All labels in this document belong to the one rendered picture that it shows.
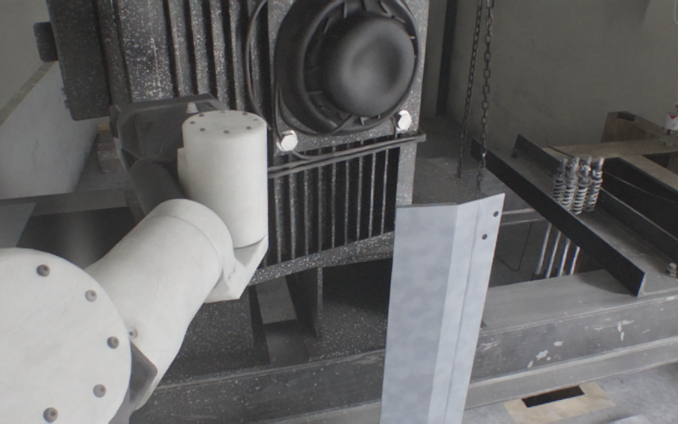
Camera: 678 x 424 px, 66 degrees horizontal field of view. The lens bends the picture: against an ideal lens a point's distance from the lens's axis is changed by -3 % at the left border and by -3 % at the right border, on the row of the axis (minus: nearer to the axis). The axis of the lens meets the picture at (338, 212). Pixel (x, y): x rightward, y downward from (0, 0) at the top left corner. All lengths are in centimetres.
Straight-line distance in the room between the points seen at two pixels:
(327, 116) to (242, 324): 47
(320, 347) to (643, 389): 142
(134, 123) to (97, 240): 134
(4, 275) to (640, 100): 283
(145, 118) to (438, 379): 75
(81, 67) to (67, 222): 91
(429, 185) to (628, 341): 74
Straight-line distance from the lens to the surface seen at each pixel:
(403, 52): 84
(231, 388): 124
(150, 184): 45
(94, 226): 190
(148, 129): 57
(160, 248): 33
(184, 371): 113
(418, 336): 99
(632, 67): 296
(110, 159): 366
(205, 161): 41
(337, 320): 120
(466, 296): 98
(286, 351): 115
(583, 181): 173
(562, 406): 208
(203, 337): 111
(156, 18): 80
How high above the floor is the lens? 145
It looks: 29 degrees down
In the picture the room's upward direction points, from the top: 1 degrees clockwise
